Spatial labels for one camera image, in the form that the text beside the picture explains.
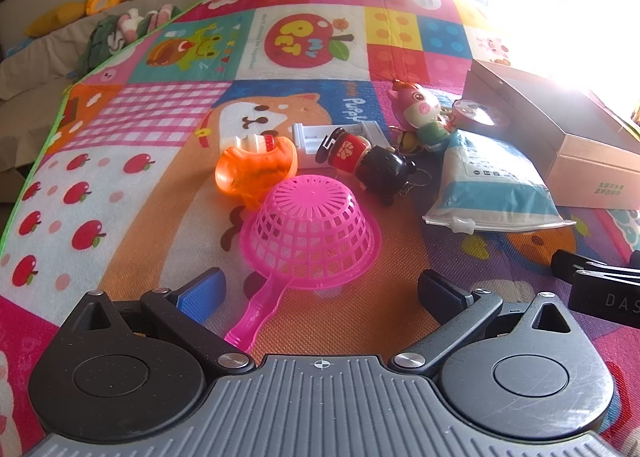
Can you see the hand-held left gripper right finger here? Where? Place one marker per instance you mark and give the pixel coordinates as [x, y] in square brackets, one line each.
[450, 299]

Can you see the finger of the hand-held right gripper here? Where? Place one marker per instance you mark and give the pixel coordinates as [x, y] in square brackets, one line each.
[610, 299]
[575, 261]

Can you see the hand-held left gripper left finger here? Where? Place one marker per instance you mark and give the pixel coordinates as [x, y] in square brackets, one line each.
[202, 294]

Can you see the pink cardboard box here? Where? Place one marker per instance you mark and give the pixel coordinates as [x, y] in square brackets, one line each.
[590, 162]

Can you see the blue white wipes packet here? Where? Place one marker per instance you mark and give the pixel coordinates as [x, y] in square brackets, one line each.
[495, 187]

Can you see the orange plastic toy cup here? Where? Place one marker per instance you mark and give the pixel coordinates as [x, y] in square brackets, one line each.
[250, 177]

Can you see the pink plastic strainer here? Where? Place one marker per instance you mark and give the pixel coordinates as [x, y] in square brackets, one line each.
[310, 227]

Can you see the small white toy bottle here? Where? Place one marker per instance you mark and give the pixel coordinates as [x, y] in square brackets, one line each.
[252, 142]

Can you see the white battery charger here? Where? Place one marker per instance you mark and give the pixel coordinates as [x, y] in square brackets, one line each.
[307, 139]

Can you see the colourful printed play mat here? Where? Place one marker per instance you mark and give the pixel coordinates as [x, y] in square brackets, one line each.
[150, 197]

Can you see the green pink white plush toy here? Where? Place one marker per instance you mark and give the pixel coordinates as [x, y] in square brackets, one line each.
[107, 37]

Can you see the beige sofa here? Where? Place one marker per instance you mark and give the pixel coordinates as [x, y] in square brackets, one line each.
[45, 52]

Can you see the yellow cushion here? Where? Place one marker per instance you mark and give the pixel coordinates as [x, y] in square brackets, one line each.
[55, 17]

